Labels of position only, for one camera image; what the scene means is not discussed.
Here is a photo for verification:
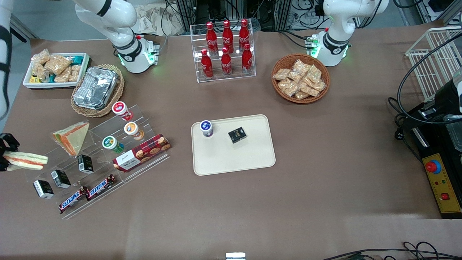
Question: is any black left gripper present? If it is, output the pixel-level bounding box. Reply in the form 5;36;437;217
402;78;459;131

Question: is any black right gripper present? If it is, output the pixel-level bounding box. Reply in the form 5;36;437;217
0;133;21;173

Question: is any layered sandwich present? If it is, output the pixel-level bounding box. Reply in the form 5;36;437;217
3;151;49;171

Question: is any triangular wrapped sandwich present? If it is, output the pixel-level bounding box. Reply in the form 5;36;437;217
51;121;90;157

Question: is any cream plastic tray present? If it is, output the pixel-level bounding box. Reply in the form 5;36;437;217
191;114;276;176

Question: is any small black white-label box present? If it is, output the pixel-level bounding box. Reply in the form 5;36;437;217
51;169;71;189
77;154;94;174
32;179;55;199

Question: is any black yellow control box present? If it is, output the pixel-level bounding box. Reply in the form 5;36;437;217
401;103;462;220

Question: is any white plastic bin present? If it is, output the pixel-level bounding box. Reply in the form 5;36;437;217
23;52;91;90

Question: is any snickers bar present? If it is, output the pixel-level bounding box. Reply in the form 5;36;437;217
58;186;89;214
86;174;117;201

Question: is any clear bagged snack pack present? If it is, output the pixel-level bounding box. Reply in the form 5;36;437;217
32;63;49;82
69;64;82;83
43;55;72;75
54;67;73;83
32;49;51;65

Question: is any clear acrylic stepped shelf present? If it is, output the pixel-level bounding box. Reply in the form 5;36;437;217
23;105;170;220

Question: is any oval wicker basket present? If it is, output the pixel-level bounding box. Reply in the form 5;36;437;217
70;64;125;118

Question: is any green lid cup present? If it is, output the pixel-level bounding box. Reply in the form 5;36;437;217
102;136;125;154

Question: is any foil container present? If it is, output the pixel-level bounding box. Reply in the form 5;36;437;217
73;67;119;111

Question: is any red lid cup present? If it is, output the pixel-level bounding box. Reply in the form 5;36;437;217
112;101;133;122

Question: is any orange lid cup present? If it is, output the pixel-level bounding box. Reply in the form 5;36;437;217
124;122;145;140

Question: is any round wicker basket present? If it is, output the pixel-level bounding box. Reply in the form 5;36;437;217
271;53;331;104

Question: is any red tartan cookie box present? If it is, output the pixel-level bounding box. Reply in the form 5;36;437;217
113;134;171;172

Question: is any red cola bottle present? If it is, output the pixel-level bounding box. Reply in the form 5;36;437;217
206;22;218;55
222;20;234;54
220;47;233;77
241;43;253;74
239;19;250;51
200;49;214;79

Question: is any small black gold-print box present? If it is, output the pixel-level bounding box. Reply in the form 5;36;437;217
228;127;247;144

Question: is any beige crumpled cloth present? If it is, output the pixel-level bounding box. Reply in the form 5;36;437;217
130;4;184;36

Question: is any blue lid yogurt cup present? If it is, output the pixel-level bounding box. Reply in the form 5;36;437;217
200;120;214;138

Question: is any clear acrylic bottle rack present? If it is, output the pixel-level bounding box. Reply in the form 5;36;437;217
190;22;257;83

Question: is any black cable with plug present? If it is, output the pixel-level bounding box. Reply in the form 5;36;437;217
388;97;406;141

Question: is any long black looping cable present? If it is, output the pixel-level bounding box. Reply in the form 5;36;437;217
396;32;462;125

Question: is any white wire basket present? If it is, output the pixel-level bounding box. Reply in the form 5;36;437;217
405;26;462;103

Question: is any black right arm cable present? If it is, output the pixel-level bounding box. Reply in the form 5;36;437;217
0;27;13;121

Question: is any thin black floor cable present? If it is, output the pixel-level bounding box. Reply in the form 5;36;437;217
321;241;462;260

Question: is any aluminium frame with cables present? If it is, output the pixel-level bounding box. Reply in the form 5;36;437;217
175;0;325;31

